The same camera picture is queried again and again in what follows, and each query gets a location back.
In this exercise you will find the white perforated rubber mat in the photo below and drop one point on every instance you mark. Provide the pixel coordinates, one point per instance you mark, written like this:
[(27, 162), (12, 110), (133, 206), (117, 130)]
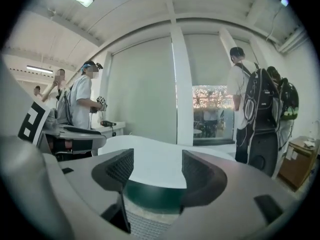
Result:
[(150, 219)]

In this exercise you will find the green black backpack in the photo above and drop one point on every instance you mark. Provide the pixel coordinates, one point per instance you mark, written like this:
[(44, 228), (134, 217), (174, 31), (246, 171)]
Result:
[(290, 101)]

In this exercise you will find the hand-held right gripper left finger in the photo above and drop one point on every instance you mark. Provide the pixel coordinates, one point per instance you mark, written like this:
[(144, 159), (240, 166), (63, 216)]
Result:
[(117, 169)]

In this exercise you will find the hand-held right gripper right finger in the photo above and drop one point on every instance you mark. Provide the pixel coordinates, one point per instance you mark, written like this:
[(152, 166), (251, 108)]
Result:
[(205, 181)]

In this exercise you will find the black hair dryer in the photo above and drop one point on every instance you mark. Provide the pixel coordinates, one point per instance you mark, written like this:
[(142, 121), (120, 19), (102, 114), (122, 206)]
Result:
[(107, 123)]

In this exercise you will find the brown wooden cabinet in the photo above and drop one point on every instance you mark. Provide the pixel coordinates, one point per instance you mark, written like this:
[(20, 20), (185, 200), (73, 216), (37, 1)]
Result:
[(297, 169)]

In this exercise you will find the wide grey roller blind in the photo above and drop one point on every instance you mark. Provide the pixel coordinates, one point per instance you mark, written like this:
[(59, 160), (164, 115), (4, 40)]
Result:
[(142, 89)]

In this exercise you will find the white counter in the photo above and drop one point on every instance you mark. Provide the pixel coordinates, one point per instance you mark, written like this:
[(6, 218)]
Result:
[(120, 127)]

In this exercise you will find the glass window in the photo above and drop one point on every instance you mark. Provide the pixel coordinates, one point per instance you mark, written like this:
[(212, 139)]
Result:
[(212, 109)]

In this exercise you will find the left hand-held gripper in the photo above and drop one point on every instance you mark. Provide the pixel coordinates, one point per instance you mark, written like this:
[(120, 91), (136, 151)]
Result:
[(32, 124)]

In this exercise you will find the narrow grey roller blind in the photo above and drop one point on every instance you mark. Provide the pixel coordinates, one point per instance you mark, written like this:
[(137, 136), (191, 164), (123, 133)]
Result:
[(207, 59)]

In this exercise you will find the white crumpled paper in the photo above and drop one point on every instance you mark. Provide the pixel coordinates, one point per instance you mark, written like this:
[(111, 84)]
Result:
[(310, 143)]

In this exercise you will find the white wall duct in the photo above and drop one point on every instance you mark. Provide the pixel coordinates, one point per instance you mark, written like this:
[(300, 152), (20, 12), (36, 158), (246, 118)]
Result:
[(292, 40)]

